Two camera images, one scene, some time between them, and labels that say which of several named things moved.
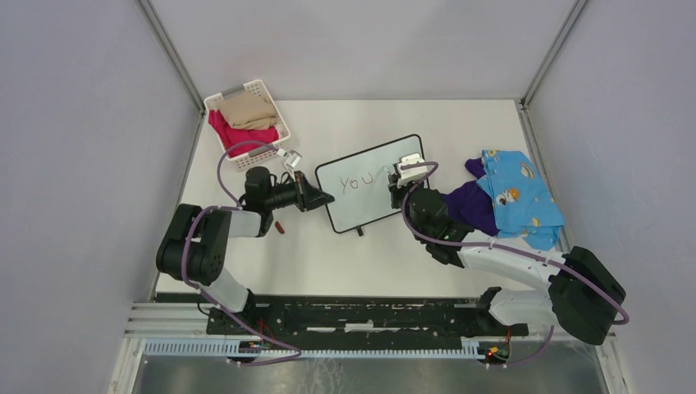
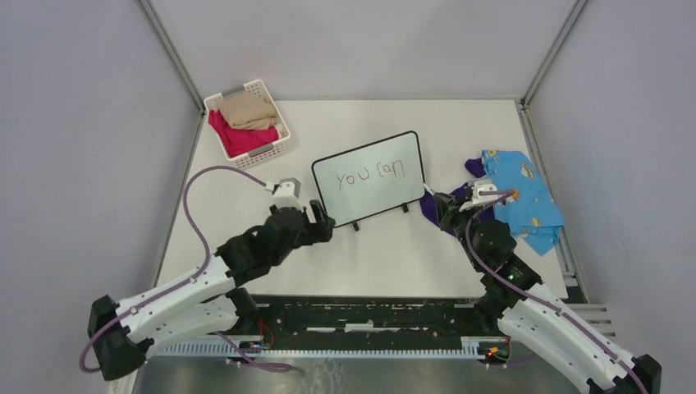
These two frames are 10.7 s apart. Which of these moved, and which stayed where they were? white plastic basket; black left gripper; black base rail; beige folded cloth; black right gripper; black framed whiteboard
Moved: black left gripper; black right gripper
Stayed: black framed whiteboard; white plastic basket; black base rail; beige folded cloth
